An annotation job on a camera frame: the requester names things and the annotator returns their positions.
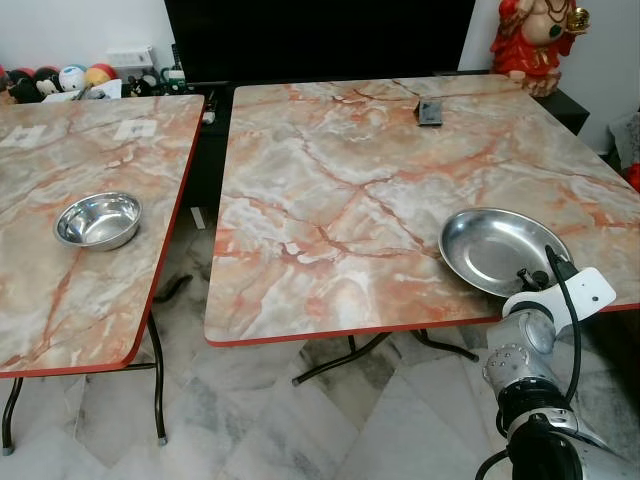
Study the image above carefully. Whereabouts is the steel shallow plate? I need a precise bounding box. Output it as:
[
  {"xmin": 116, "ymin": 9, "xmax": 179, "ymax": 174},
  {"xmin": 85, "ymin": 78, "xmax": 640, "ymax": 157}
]
[{"xmin": 439, "ymin": 207, "xmax": 573, "ymax": 298}]

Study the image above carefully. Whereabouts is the grey cushion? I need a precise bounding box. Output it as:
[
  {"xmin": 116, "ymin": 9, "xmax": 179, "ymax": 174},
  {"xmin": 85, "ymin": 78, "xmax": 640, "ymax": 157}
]
[{"xmin": 608, "ymin": 108, "xmax": 640, "ymax": 171}]

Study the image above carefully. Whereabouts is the red laughing buddha statue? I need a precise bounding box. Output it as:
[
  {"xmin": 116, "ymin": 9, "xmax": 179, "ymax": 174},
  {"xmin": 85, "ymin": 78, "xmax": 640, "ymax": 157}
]
[{"xmin": 490, "ymin": 0, "xmax": 591, "ymax": 98}]

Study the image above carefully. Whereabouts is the black flat screen television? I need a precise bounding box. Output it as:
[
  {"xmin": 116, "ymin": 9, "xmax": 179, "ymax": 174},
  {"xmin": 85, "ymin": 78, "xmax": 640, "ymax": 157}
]
[{"xmin": 164, "ymin": 0, "xmax": 477, "ymax": 84}]

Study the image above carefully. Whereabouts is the black television console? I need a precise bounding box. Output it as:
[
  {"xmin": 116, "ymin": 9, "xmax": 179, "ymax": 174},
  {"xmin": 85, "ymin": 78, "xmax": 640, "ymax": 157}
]
[{"xmin": 185, "ymin": 78, "xmax": 591, "ymax": 211}]

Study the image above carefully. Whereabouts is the white paper sticker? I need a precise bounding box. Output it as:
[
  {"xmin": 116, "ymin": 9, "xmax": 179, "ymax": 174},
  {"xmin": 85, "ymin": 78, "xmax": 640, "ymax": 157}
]
[
  {"xmin": 113, "ymin": 119, "xmax": 158, "ymax": 140},
  {"xmin": 0, "ymin": 126, "xmax": 46, "ymax": 147}
]

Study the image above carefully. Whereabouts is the steel deep bowl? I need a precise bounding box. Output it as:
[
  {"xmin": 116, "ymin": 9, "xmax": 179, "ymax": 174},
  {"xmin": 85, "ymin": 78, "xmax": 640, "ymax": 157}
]
[{"xmin": 54, "ymin": 191, "xmax": 143, "ymax": 251}]

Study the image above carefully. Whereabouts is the orange round plush toy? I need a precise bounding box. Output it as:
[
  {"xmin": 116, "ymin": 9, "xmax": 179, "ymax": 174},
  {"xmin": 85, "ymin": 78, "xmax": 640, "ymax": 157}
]
[{"xmin": 85, "ymin": 63, "xmax": 119, "ymax": 89}]

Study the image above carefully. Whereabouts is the white round plush toy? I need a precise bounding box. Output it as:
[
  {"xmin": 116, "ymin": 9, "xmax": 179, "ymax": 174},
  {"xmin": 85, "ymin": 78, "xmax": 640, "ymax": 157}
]
[{"xmin": 58, "ymin": 64, "xmax": 89, "ymax": 93}]

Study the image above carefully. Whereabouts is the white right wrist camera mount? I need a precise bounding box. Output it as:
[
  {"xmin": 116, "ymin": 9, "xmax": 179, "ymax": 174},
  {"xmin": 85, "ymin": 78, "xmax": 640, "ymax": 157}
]
[{"xmin": 502, "ymin": 266, "xmax": 617, "ymax": 321}]

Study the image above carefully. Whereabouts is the black folding table leg frame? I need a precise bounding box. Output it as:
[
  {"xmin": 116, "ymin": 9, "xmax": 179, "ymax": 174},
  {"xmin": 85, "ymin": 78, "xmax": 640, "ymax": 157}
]
[
  {"xmin": 292, "ymin": 330, "xmax": 481, "ymax": 387},
  {"xmin": 0, "ymin": 275, "xmax": 196, "ymax": 456}
]

